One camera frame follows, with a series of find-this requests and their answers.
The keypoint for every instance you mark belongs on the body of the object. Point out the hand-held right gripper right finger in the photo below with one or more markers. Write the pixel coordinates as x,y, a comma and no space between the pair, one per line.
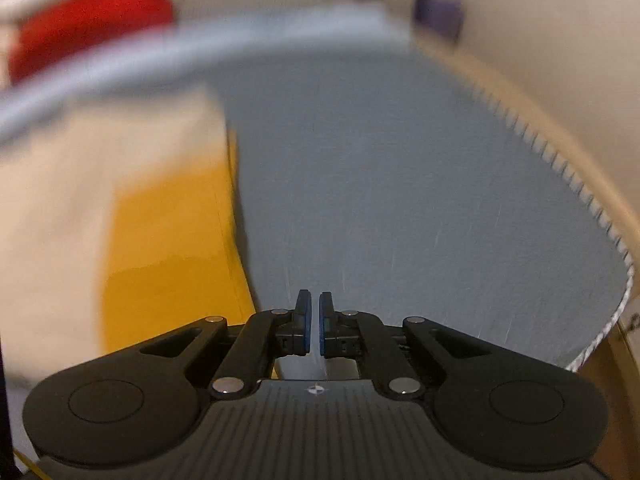
325,325

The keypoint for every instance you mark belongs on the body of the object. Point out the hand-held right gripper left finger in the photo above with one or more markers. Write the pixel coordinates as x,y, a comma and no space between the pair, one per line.
305,325

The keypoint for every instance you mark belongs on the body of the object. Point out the beige and yellow garment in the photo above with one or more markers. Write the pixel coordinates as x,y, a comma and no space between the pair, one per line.
165,240

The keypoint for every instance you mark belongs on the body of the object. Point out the light blue folded blanket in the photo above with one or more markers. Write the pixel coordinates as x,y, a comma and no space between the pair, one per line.
225,35

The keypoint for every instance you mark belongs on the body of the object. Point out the red garment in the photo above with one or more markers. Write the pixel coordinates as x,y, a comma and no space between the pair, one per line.
90,25

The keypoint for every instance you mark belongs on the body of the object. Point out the purple wall item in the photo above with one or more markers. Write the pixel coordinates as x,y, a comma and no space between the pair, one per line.
437,12

